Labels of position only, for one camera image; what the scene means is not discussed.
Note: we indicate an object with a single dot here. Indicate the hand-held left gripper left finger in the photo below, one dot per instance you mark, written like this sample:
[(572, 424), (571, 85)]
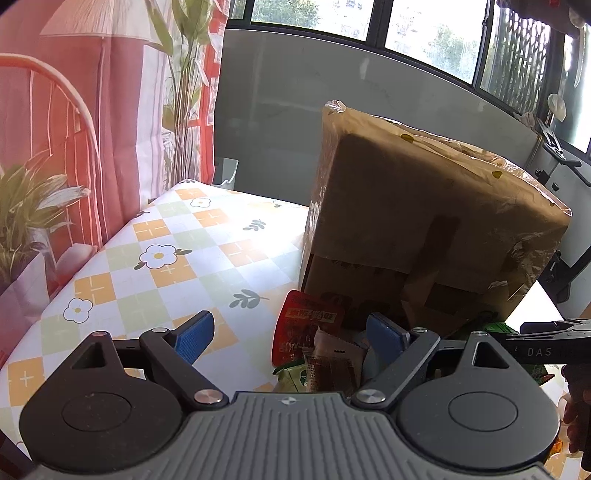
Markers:
[(194, 339)]

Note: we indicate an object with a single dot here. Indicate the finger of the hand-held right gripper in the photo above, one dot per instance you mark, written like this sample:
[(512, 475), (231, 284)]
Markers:
[(549, 353), (558, 326)]

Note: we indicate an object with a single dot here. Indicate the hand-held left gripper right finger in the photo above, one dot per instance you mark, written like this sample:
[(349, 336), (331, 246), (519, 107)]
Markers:
[(385, 339)]

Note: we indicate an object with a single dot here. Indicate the red snack packet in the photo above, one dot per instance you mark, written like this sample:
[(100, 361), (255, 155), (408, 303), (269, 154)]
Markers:
[(302, 325)]

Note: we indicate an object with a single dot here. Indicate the brown cardboard box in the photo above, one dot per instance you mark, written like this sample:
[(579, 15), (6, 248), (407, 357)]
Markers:
[(415, 221)]

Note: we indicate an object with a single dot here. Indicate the person's right hand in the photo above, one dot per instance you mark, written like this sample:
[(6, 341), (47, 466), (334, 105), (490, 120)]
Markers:
[(578, 415)]

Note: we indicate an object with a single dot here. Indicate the dark green snack packet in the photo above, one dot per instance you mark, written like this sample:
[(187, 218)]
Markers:
[(545, 373)]

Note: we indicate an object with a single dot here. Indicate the brown snack packet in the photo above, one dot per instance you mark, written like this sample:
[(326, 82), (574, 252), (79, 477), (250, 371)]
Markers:
[(334, 364)]

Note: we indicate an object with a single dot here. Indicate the floral checkered tablecloth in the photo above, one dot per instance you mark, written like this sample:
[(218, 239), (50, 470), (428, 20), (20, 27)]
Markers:
[(184, 258)]

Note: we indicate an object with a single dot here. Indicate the orange snack packet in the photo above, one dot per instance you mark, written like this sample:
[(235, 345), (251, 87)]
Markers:
[(556, 454)]

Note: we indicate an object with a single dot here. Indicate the black exercise machine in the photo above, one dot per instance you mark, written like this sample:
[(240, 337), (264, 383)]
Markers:
[(556, 147)]

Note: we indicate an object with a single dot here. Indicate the white hanging ornament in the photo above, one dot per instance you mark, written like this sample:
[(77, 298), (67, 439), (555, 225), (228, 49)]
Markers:
[(556, 107)]

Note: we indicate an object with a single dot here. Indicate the printed red backdrop cloth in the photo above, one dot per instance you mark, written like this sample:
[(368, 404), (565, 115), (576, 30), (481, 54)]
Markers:
[(69, 138)]

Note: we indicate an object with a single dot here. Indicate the black framed window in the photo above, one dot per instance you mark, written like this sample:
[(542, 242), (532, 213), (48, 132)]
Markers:
[(415, 32)]

